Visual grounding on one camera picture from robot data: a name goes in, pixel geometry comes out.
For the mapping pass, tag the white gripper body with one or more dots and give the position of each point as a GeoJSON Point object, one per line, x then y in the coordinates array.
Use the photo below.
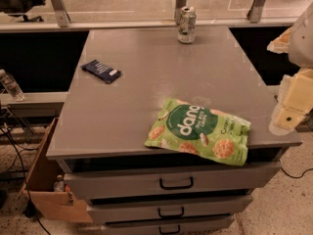
{"type": "Point", "coordinates": [302, 43]}

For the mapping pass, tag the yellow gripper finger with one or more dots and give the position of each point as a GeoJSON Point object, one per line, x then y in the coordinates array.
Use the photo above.
{"type": "Point", "coordinates": [295, 102]}
{"type": "Point", "coordinates": [280, 44]}

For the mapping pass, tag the dark blue snack bar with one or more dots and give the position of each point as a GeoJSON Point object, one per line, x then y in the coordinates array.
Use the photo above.
{"type": "Point", "coordinates": [107, 74]}

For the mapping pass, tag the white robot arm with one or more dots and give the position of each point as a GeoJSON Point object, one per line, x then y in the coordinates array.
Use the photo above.
{"type": "Point", "coordinates": [295, 96]}

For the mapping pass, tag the white green soda can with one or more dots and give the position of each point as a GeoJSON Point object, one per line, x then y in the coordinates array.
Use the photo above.
{"type": "Point", "coordinates": [187, 25]}

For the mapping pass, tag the green rice chips bag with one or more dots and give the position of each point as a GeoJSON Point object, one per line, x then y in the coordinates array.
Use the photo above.
{"type": "Point", "coordinates": [196, 130]}

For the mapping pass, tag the small bottle in box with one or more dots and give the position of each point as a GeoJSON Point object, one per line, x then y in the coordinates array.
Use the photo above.
{"type": "Point", "coordinates": [59, 185]}

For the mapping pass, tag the brown cardboard box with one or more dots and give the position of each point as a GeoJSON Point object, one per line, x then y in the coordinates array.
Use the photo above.
{"type": "Point", "coordinates": [40, 181]}

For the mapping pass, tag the clear plastic water bottle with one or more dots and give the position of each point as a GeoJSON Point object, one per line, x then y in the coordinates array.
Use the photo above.
{"type": "Point", "coordinates": [11, 86]}

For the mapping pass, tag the metal railing frame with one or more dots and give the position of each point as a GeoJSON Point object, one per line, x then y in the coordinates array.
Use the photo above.
{"type": "Point", "coordinates": [85, 14]}

